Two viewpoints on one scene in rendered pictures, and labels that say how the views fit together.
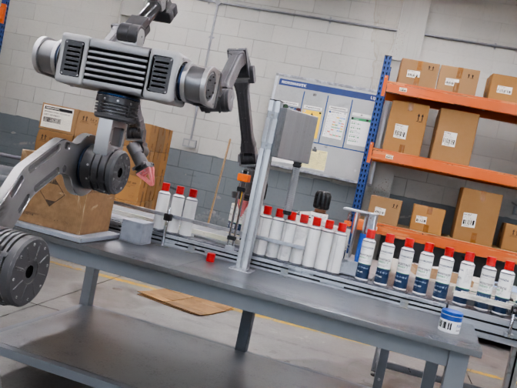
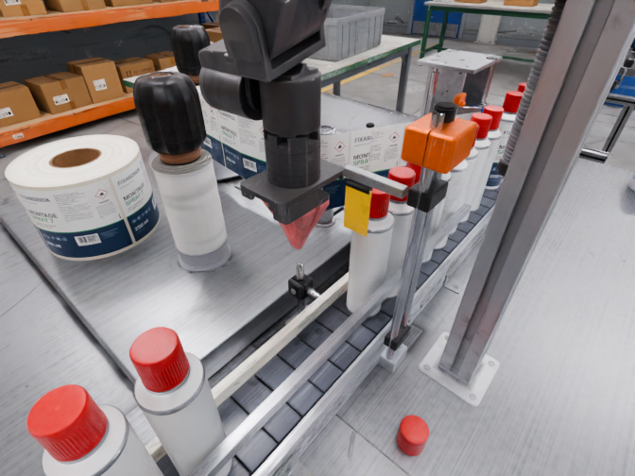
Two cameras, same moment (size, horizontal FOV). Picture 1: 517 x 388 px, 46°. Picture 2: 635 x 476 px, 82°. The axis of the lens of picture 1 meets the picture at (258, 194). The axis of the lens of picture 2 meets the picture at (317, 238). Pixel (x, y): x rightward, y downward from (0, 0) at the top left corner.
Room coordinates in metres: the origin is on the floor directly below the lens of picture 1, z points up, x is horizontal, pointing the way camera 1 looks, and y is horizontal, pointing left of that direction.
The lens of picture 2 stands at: (2.40, 0.36, 1.30)
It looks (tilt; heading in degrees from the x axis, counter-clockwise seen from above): 38 degrees down; 295
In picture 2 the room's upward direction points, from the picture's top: straight up
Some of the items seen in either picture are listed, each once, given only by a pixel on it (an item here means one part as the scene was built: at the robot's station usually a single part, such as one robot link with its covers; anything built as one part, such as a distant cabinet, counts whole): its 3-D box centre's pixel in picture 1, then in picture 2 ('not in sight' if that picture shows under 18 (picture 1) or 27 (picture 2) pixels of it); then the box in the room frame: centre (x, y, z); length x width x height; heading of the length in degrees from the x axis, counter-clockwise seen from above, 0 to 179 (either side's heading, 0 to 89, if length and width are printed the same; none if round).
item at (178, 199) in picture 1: (176, 209); (114, 475); (2.59, 0.33, 0.98); 0.05 x 0.05 x 0.20
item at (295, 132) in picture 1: (289, 135); not in sight; (2.39, -0.07, 1.38); 0.17 x 0.10 x 0.19; 130
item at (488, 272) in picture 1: (486, 283); not in sight; (2.25, -0.90, 0.98); 0.05 x 0.05 x 0.20
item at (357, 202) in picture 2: not in sight; (356, 208); (2.50, 0.06, 1.09); 0.03 x 0.01 x 0.06; 165
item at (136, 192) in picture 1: (98, 185); not in sight; (6.12, 1.60, 0.70); 1.20 x 0.82 x 1.39; 85
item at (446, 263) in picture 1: (444, 273); not in sight; (2.29, -0.75, 0.98); 0.05 x 0.05 x 0.20
